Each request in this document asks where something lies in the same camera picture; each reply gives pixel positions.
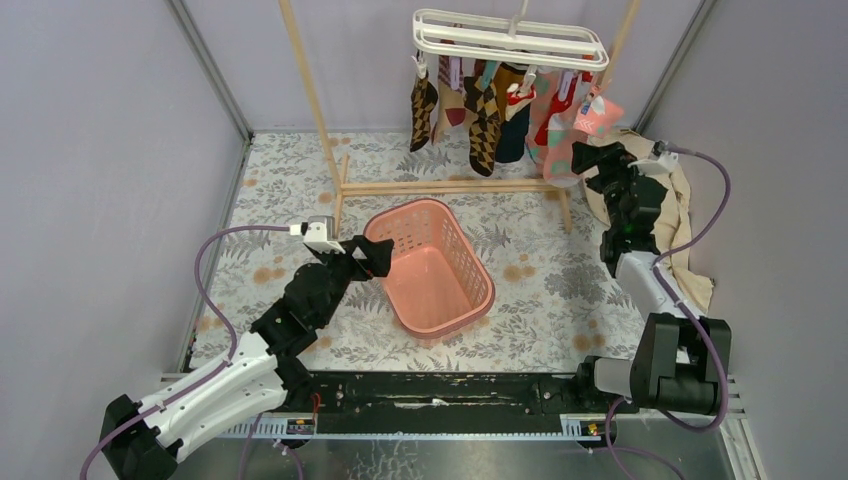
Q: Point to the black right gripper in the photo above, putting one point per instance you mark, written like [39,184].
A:
[614,161]

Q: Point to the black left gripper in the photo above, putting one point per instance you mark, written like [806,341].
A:
[378,258]

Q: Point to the pink laundry basket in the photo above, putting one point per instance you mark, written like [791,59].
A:
[437,284]

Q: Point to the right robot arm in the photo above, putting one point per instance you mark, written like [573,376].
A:
[681,360]

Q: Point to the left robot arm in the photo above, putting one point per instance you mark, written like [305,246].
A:
[148,438]

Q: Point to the white plastic clip hanger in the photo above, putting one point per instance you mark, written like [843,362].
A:
[515,40]

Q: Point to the red snowflake sock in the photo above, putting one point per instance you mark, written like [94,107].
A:
[559,103]

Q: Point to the navy sock red cuff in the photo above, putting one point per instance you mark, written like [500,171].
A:
[511,144]

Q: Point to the pink green patterned sock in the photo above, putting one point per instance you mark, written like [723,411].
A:
[546,86]

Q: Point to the brown argyle sock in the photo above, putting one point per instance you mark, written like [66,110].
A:
[424,99]
[484,129]

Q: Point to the mustard yellow sock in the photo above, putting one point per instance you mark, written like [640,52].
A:
[506,75]

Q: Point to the floral patterned mat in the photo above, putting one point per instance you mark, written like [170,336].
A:
[555,301]

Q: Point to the beige cloth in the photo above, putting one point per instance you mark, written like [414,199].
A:
[673,226]

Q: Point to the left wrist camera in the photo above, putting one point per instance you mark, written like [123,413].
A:
[318,234]

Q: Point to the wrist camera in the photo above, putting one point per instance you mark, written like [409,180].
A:
[661,160]
[318,234]

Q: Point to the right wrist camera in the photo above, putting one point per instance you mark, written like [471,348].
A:
[661,160]

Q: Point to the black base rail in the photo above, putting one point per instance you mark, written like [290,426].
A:
[451,404]

